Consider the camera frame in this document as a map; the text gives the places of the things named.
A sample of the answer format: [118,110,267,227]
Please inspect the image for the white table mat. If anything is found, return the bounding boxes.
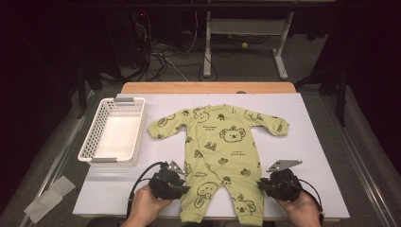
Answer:
[72,93,351,220]

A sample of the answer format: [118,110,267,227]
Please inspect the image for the person's right hand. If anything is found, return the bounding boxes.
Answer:
[275,190,323,227]

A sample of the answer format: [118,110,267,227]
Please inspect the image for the white perforated plastic basket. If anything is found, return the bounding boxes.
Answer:
[77,96,147,167]

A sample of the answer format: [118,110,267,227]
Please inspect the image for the person's left hand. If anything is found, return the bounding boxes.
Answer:
[127,183,174,227]

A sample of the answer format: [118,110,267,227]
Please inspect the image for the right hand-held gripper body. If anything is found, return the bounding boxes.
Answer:
[264,159,304,202]

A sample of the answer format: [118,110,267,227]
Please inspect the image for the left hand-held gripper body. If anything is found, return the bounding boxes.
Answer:
[148,160,187,201]

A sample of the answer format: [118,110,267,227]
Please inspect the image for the metal floor rail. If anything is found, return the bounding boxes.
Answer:
[18,89,97,227]
[321,94,398,227]

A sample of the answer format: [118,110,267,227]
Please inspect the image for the black stand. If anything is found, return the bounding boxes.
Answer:
[76,61,103,120]
[294,64,349,128]

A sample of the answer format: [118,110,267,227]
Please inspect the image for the dark box with red light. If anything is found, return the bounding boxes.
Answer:
[105,9,150,69]

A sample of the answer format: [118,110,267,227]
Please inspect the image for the green printed baby romper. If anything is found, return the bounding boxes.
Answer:
[147,103,290,227]

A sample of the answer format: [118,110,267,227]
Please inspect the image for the white metal desk frame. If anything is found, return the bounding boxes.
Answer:
[202,10,296,80]

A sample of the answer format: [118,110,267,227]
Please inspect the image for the bundle of floor cables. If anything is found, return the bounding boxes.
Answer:
[131,12,219,83]

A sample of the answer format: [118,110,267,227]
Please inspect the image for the grey tape patch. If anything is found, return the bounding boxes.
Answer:
[23,175,77,225]

